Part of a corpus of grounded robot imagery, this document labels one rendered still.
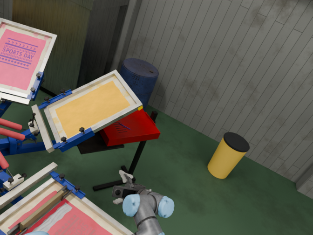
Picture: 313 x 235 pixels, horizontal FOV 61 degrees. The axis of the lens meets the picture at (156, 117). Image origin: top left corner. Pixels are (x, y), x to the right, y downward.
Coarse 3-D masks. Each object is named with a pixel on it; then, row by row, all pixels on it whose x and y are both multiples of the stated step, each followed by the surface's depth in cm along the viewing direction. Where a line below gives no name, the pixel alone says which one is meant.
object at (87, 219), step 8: (56, 192) 207; (64, 200) 204; (56, 208) 197; (72, 208) 201; (64, 216) 194; (80, 216) 198; (88, 216) 200; (56, 224) 187; (88, 224) 195; (96, 224) 197; (104, 232) 194
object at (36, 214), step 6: (60, 192) 196; (54, 198) 191; (60, 198) 198; (48, 204) 186; (36, 210) 180; (42, 210) 182; (30, 216) 175; (36, 216) 179; (24, 222) 171; (30, 222) 176; (24, 228) 173
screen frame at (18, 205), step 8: (48, 184) 206; (32, 192) 197; (40, 192) 200; (24, 200) 190; (80, 200) 206; (88, 200) 207; (16, 208) 183; (88, 208) 205; (96, 208) 203; (0, 216) 176; (8, 216) 179; (104, 216) 200; (112, 224) 199; (120, 224) 200; (120, 232) 198; (128, 232) 197
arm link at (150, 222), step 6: (150, 216) 92; (144, 222) 90; (150, 222) 90; (156, 222) 91; (138, 228) 91; (144, 228) 89; (150, 228) 89; (156, 228) 89; (132, 234) 90; (138, 234) 88; (144, 234) 88; (150, 234) 87; (156, 234) 87; (162, 234) 88
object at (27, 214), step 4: (32, 208) 191; (28, 212) 188; (32, 212) 188; (24, 216) 184; (20, 220) 182; (40, 220) 186; (12, 224) 178; (16, 224) 178; (36, 224) 183; (40, 224) 184; (32, 228) 180; (52, 228) 184; (56, 228) 185; (28, 232) 177; (48, 232) 181; (52, 232) 182
